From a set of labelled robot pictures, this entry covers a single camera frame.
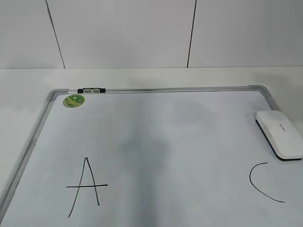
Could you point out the white board eraser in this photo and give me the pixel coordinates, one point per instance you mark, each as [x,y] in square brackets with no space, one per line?
[283,137]

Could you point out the round green sticker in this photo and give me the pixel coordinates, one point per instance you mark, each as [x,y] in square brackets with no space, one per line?
[73,101]

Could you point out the white board with grey frame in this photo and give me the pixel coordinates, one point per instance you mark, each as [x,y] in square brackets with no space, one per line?
[179,157]

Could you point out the black and grey frame clip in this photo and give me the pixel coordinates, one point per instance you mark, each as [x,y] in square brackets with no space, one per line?
[91,90]

